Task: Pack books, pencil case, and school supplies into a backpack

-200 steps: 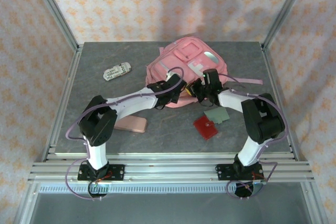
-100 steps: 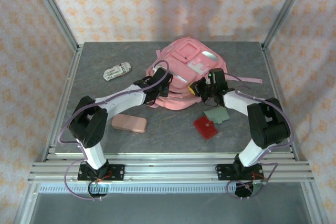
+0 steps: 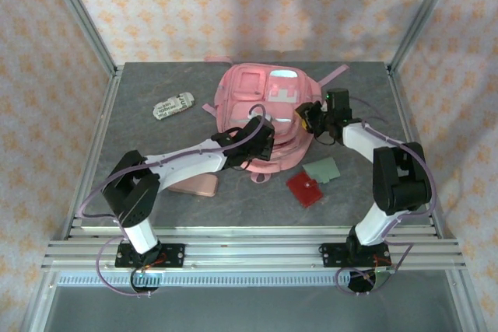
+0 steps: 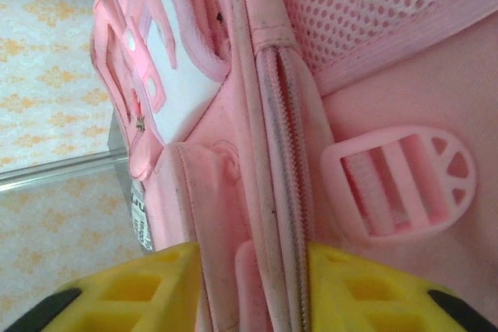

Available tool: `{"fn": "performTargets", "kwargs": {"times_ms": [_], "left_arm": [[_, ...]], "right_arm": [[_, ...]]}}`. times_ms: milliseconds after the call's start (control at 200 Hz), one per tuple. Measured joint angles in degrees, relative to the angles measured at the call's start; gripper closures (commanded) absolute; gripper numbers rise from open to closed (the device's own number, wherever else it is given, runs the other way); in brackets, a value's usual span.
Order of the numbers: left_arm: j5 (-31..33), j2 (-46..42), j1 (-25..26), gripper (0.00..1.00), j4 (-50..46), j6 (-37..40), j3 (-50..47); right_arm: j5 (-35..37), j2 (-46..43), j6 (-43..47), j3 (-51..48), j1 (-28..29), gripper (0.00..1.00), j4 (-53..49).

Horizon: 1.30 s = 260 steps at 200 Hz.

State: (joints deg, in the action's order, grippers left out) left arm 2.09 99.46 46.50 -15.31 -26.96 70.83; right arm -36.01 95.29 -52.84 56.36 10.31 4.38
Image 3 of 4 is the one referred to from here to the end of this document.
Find grey-green leather wallet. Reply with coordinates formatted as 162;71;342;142
302;156;341;184

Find plain pink pencil case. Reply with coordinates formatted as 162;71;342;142
167;174;219;198

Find pink backpack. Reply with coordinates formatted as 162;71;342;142
202;56;349;184

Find red leather wallet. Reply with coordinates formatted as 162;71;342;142
286;171;324;207

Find white pencil case black print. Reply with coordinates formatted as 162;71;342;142
152;92;195;121

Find wide aluminium mounting beam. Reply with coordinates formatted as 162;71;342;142
41;239;467;271

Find black round controller unit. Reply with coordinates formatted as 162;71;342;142
345;268;390;295
130;269;163;296

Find aluminium table edge rail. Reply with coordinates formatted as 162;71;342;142
61;225;444;242
386;63;445;239
61;66;125;240

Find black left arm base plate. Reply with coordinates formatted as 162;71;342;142
115;243;186;270

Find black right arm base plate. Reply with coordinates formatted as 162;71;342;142
320;242;391;270

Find grey slotted cable duct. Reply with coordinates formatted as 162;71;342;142
57;272;394;288

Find aluminium frame post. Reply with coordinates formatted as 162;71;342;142
388;0;465;75
38;0;118;76

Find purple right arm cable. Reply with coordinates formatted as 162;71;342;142
335;97;437;296

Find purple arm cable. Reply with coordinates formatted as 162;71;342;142
335;97;437;296
77;104;269;297

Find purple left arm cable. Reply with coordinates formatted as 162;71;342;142
77;104;269;297

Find aluminium lower frame leg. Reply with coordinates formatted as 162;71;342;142
19;269;59;332
446;269;487;332

